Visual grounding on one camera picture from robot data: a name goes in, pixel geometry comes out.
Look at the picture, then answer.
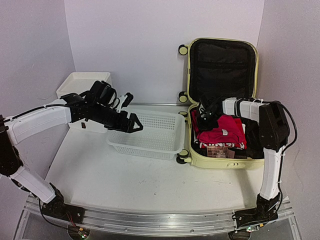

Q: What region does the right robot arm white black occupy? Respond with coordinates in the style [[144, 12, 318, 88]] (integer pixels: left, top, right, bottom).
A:
[[193, 96, 291, 200]]

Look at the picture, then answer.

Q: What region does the red printed t-shirt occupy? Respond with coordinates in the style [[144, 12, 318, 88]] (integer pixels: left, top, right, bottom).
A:
[[198, 117, 248, 151]]

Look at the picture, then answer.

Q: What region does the magenta t-shirt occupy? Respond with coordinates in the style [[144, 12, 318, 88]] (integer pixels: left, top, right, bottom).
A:
[[196, 114, 247, 145]]

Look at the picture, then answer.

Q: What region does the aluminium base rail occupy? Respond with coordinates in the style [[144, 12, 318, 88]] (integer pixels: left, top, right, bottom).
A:
[[25, 196, 295, 237]]

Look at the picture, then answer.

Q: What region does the pale yellow hard-shell suitcase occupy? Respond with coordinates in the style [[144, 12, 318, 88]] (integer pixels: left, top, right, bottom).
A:
[[176, 38, 264, 169]]

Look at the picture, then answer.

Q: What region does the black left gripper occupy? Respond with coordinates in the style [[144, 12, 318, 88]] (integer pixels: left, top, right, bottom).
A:
[[91, 102, 144, 134]]

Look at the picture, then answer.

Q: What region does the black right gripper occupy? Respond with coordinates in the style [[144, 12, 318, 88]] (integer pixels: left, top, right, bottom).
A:
[[195, 110, 221, 132]]

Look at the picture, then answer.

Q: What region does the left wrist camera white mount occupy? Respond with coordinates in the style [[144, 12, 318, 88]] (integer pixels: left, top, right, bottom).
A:
[[114, 92, 134, 113]]

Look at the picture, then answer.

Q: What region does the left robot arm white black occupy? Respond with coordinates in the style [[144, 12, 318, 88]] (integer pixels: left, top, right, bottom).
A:
[[0, 80, 143, 219]]

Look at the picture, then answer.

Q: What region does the white three-drawer storage cabinet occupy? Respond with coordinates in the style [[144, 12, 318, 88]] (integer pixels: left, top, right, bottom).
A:
[[56, 71, 112, 134]]

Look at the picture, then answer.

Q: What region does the brown eyeshadow palette box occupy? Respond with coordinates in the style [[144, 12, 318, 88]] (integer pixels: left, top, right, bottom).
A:
[[206, 146, 235, 159]]

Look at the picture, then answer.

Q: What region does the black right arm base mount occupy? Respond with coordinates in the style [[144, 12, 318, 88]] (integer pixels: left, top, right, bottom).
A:
[[232, 193, 283, 229]]

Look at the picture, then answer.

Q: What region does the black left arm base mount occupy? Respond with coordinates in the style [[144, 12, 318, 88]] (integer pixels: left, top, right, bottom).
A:
[[41, 189, 85, 224]]

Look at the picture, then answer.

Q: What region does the white perforated plastic basket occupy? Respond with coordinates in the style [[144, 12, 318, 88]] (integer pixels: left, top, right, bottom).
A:
[[106, 108, 186, 160]]

